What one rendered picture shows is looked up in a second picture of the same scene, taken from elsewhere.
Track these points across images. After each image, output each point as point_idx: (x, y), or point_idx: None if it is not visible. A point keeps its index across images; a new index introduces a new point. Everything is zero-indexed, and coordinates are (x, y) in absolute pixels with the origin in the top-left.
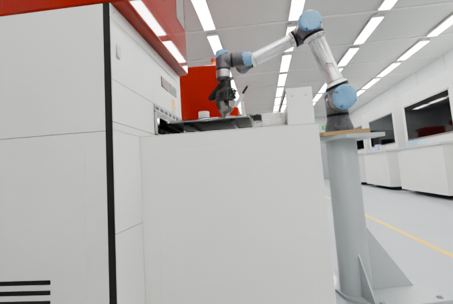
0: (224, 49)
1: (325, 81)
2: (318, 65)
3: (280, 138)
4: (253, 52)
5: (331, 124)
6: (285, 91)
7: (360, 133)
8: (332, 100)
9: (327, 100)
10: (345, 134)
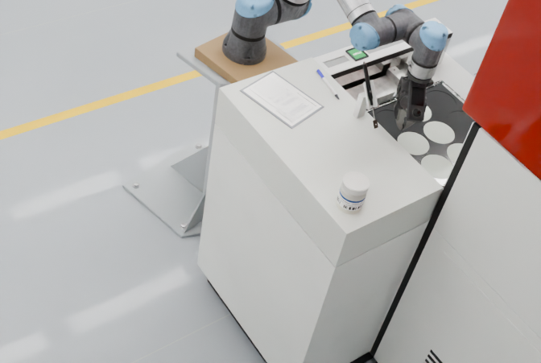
0: (438, 23)
1: None
2: None
3: None
4: None
5: (266, 46)
6: (452, 34)
7: (266, 35)
8: (302, 14)
9: (275, 15)
10: (283, 47)
